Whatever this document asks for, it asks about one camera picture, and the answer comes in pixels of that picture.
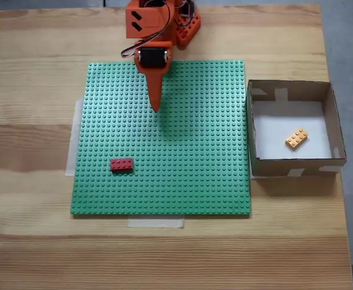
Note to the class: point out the narrow masking tape strip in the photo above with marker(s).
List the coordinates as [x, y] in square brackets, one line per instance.
[155, 223]

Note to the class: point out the green lego baseplate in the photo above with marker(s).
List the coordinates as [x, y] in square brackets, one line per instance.
[164, 181]

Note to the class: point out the red lego block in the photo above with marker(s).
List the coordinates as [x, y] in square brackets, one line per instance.
[121, 165]

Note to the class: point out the cardboard box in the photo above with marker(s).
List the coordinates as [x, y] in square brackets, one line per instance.
[284, 121]

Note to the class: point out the yellow lego block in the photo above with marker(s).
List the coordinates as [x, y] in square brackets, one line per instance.
[297, 139]

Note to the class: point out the wide masking tape strip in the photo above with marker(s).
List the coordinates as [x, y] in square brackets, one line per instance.
[70, 157]

